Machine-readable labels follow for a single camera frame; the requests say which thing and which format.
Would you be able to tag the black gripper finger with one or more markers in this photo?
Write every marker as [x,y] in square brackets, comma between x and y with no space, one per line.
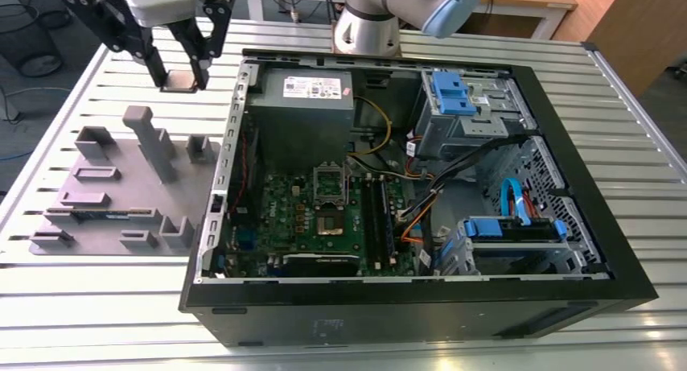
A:
[220,21]
[106,21]

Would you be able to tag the CPU with silver top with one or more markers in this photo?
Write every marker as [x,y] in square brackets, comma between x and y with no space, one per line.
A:
[183,81]

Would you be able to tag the CPU socket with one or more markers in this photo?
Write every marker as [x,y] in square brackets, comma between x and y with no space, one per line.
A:
[331,225]

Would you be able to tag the large black mesh bin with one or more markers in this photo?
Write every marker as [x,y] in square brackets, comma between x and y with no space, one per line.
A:
[32,49]

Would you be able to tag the grey power supply unit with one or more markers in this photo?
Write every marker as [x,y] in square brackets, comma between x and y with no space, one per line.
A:
[300,125]

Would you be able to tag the black case fan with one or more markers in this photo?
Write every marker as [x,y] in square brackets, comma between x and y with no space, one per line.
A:
[252,178]

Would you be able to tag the green motherboard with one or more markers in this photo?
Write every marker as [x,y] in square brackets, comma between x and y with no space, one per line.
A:
[284,186]

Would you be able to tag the grey parts rack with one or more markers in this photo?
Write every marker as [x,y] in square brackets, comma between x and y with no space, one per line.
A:
[133,194]

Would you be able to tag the tall blue disk carrier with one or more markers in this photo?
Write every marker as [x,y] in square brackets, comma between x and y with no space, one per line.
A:
[451,93]

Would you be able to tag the RAM stick with white label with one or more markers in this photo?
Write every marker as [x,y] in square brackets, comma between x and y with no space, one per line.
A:
[101,215]

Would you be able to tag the silver drive cage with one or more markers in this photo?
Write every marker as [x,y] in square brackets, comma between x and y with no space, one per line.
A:
[483,133]

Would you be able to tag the black RAM slot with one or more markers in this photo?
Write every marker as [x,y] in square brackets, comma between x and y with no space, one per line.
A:
[369,226]
[379,226]
[364,226]

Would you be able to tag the wooden desk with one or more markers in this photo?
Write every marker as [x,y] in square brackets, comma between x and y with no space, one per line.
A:
[536,1]

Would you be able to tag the black graphics card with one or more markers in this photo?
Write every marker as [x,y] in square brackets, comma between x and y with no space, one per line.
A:
[321,266]

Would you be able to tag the blue carrier with black disk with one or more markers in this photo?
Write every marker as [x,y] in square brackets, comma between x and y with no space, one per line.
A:
[483,228]

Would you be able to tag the brown wooden cabinet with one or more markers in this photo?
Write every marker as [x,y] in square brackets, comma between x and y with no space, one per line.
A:
[639,33]

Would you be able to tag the black PC case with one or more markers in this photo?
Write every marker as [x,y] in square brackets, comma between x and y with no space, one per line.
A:
[375,322]

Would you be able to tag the silver disk bay cage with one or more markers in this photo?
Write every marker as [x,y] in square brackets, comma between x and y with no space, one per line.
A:
[536,254]

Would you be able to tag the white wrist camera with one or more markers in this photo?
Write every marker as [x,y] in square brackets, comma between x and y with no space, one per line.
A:
[160,9]

